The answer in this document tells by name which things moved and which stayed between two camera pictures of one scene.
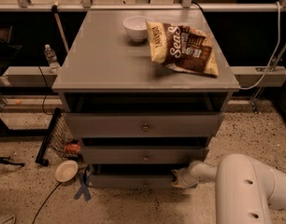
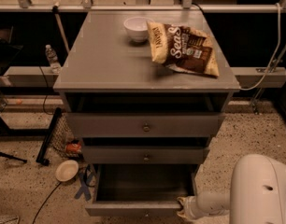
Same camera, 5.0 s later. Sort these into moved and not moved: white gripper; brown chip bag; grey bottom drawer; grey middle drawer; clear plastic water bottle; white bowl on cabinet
Moved: grey bottom drawer; white gripper
Not moved: brown chip bag; white bowl on cabinet; grey middle drawer; clear plastic water bottle
